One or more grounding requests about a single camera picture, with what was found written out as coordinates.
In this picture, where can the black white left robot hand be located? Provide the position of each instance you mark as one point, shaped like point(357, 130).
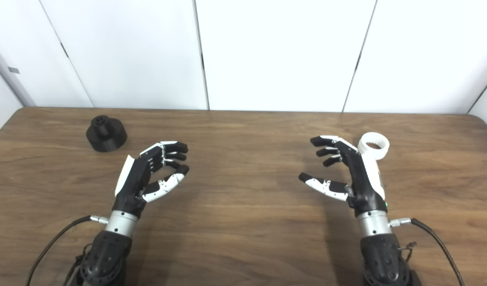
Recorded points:
point(132, 178)

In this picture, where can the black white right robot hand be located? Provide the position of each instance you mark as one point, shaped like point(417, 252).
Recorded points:
point(362, 182)

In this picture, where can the round black stepped part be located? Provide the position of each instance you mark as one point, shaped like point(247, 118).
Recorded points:
point(108, 137)

